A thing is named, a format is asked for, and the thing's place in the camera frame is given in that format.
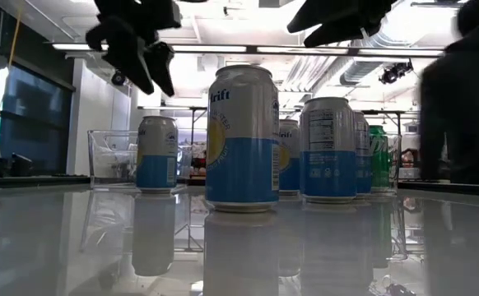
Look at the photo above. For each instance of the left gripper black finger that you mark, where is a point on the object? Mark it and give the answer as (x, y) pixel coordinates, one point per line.
(128, 61)
(161, 67)

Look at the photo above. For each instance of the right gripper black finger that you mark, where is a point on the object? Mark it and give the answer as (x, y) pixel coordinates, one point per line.
(334, 37)
(317, 18)

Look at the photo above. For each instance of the green Sprite soda can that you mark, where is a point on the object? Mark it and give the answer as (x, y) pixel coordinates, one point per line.
(378, 160)

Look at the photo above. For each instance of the black round ceiling lamp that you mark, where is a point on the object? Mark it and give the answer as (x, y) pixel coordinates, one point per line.
(118, 78)

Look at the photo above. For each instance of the black ceiling spotlight cluster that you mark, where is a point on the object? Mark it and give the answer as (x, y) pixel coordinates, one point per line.
(396, 72)

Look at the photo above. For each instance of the long ceiling light fixture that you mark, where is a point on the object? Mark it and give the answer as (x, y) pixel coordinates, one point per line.
(223, 48)

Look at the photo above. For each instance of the clear plastic bin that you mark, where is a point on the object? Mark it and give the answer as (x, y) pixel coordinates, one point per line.
(395, 164)
(114, 158)

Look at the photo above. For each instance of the person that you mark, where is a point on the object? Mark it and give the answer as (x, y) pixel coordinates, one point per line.
(461, 103)

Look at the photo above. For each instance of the silver ceiling air duct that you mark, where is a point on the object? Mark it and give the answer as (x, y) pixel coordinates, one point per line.
(359, 72)

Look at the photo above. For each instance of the black aluminium table frame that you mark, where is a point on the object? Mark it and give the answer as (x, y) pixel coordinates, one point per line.
(33, 181)

